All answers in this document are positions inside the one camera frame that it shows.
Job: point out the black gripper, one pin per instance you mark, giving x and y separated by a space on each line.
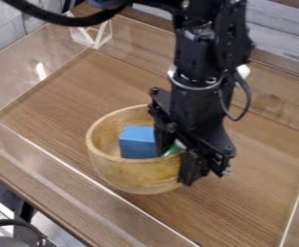
188 113

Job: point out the clear acrylic tray wall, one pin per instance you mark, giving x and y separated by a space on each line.
59 86

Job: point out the brown wooden bowl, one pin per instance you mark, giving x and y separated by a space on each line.
138 176

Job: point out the green Expo marker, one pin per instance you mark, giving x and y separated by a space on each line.
178 146

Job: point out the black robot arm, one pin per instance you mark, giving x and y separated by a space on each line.
212 48

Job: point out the blue foam block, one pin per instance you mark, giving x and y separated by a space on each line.
136 142

